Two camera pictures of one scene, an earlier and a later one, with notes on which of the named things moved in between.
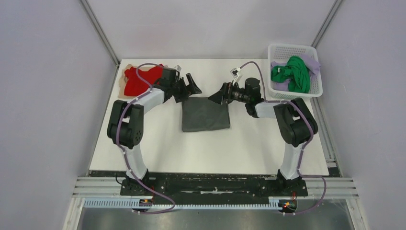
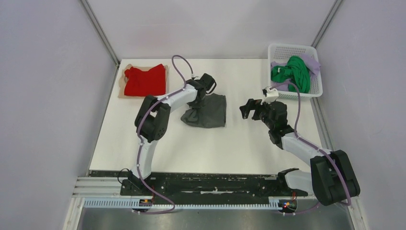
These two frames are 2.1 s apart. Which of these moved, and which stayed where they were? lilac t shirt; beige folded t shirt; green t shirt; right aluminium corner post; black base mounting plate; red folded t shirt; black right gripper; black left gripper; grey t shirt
Moved: black right gripper; grey t shirt; black left gripper
Stayed: black base mounting plate; red folded t shirt; lilac t shirt; green t shirt; right aluminium corner post; beige folded t shirt
